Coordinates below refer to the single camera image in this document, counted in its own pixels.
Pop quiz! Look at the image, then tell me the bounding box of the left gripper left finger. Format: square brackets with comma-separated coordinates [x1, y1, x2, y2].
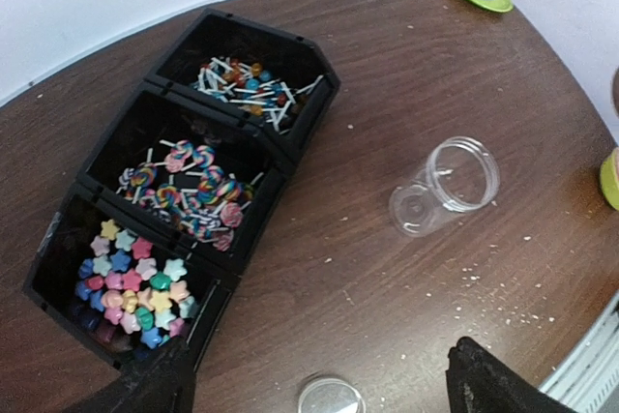
[65, 338, 196, 412]

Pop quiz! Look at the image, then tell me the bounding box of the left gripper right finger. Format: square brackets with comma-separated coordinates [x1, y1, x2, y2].
[446, 337, 571, 413]

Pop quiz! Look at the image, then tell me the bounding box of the black three-compartment candy bin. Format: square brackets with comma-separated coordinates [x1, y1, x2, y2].
[24, 9, 339, 368]

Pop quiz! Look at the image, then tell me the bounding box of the clear plastic jar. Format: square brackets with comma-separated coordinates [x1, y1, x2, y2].
[389, 136, 500, 238]

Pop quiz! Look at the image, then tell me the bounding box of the star candies pile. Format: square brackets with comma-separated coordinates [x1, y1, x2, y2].
[71, 219, 198, 352]

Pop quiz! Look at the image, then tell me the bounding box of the clear jar lid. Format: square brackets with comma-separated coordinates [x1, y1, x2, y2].
[297, 376, 366, 413]

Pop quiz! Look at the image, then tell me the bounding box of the swirl lollipops pile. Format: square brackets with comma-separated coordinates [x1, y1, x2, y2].
[115, 139, 265, 252]

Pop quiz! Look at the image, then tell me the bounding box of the green bowl with red lid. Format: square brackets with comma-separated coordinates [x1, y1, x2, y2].
[599, 147, 619, 211]

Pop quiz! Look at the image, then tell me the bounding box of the small round lollipops pile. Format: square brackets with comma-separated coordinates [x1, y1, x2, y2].
[190, 56, 325, 134]

